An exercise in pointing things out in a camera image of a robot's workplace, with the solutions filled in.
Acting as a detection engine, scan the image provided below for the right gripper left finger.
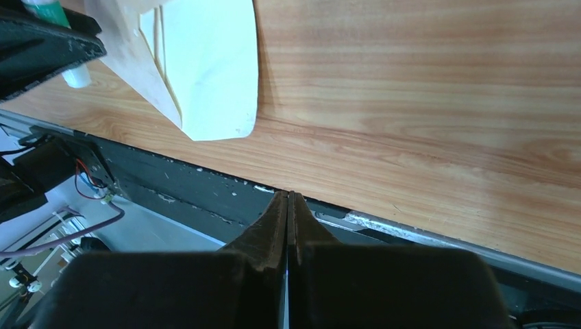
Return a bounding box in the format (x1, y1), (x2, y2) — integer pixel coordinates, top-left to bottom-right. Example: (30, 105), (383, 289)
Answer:
(33, 192), (288, 328)

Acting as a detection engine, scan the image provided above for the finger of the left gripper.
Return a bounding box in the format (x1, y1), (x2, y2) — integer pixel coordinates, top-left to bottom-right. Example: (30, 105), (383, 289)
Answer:
(1, 4), (107, 102)

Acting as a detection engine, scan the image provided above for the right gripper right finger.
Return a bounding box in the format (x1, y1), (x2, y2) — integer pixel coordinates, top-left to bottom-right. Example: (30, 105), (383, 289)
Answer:
(287, 192), (512, 328)

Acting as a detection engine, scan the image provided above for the green white glue stick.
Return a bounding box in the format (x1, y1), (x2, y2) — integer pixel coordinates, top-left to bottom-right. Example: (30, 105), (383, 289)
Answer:
(21, 0), (92, 89)

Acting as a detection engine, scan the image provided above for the cream paper envelope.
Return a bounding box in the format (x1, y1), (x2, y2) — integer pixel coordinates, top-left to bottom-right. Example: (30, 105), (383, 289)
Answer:
(84, 1), (259, 141)

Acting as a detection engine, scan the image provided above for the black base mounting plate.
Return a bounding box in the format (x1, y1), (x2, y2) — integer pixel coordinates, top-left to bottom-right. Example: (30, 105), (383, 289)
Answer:
(31, 126), (580, 328)

